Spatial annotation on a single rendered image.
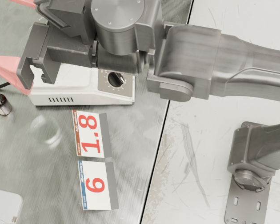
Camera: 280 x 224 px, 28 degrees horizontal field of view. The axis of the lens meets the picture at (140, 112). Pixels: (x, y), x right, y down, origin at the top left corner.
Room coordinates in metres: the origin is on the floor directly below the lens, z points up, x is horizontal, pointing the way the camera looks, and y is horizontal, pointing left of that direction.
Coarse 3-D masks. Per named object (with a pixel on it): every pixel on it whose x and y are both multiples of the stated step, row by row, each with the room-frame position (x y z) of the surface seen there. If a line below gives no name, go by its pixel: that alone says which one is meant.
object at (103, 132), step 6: (72, 114) 0.41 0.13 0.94; (96, 114) 0.41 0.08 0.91; (102, 114) 0.41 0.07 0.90; (102, 120) 0.40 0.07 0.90; (102, 126) 0.39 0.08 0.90; (102, 132) 0.38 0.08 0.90; (108, 132) 0.37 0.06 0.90; (102, 138) 0.36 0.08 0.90; (108, 138) 0.36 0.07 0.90; (102, 144) 0.35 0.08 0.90; (108, 144) 0.35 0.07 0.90; (102, 150) 0.34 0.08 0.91; (108, 150) 0.34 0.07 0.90; (90, 156) 0.33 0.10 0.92; (96, 156) 0.33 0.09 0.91; (102, 156) 0.33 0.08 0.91; (108, 156) 0.33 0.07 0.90
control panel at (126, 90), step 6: (102, 72) 0.47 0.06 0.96; (108, 72) 0.48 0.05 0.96; (102, 78) 0.46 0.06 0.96; (126, 78) 0.47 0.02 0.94; (132, 78) 0.47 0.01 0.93; (102, 84) 0.45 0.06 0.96; (108, 84) 0.45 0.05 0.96; (126, 84) 0.45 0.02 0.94; (132, 84) 0.46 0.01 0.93; (102, 90) 0.44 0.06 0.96; (108, 90) 0.44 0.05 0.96; (114, 90) 0.44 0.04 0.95; (120, 90) 0.44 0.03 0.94; (126, 90) 0.44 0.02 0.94
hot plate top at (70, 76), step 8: (40, 72) 0.48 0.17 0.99; (64, 72) 0.47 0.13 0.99; (72, 72) 0.47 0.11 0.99; (80, 72) 0.47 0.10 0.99; (88, 72) 0.46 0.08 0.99; (40, 80) 0.46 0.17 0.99; (56, 80) 0.46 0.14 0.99; (64, 80) 0.45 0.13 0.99; (72, 80) 0.45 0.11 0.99; (80, 80) 0.45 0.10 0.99; (88, 80) 0.45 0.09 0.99
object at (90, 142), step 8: (80, 112) 0.41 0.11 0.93; (80, 120) 0.40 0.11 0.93; (88, 120) 0.40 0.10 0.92; (96, 120) 0.40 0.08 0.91; (80, 128) 0.38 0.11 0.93; (88, 128) 0.38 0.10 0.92; (96, 128) 0.38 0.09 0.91; (80, 136) 0.36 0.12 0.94; (88, 136) 0.36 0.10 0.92; (96, 136) 0.37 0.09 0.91; (80, 144) 0.35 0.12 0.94; (88, 144) 0.35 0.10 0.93; (96, 144) 0.35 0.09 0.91; (88, 152) 0.33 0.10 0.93; (96, 152) 0.33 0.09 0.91
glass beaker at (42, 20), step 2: (40, 18) 0.54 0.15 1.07; (42, 18) 0.54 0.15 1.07; (44, 18) 0.54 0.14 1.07; (38, 20) 0.54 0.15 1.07; (40, 20) 0.54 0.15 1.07; (42, 20) 0.54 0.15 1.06; (44, 20) 0.54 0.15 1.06; (46, 20) 0.54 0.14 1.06; (38, 22) 0.54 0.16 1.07; (40, 22) 0.54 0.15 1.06; (42, 22) 0.54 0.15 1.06; (44, 22) 0.54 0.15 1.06; (46, 22) 0.54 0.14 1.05; (46, 24) 0.54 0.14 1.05; (30, 28) 0.52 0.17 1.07; (28, 30) 0.52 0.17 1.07; (30, 30) 0.52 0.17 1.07; (62, 64) 0.48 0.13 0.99; (64, 64) 0.49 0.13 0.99; (66, 64) 0.49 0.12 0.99; (60, 66) 0.48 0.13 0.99
